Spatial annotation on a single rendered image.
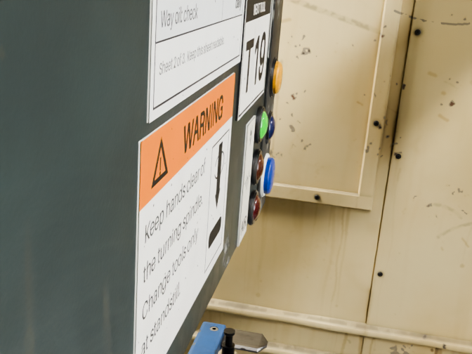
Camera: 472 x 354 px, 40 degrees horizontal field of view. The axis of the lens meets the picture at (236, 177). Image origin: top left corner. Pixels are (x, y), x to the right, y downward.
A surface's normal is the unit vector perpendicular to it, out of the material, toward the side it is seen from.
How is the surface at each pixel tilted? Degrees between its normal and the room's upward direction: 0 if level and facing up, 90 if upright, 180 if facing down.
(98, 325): 90
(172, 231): 90
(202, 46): 90
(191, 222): 90
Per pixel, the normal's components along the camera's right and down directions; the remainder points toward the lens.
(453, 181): -0.19, 0.31
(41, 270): 0.98, 0.13
